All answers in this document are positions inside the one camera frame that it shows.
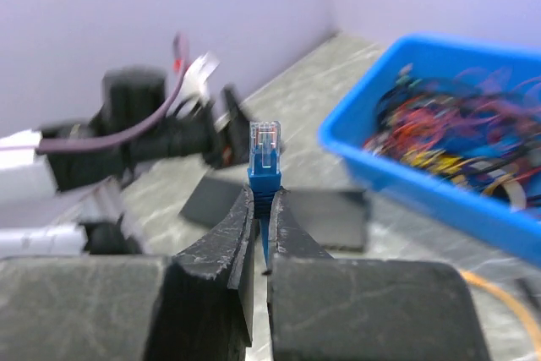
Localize blue ethernet cable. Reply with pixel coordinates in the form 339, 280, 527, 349
247, 120, 283, 265

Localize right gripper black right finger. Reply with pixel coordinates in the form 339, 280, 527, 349
267, 189, 490, 360

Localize orange ethernet cable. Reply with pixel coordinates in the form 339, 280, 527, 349
458, 270, 541, 358

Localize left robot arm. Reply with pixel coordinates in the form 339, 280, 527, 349
1, 57, 249, 258

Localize tangled cables in bin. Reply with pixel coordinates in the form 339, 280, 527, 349
363, 63, 541, 210

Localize blue plastic bin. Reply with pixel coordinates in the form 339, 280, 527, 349
318, 34, 540, 265

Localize black network switch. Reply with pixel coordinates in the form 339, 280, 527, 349
179, 175, 370, 253

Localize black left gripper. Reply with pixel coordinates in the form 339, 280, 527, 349
167, 85, 250, 169

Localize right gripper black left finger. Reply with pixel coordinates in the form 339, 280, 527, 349
144, 187, 255, 361

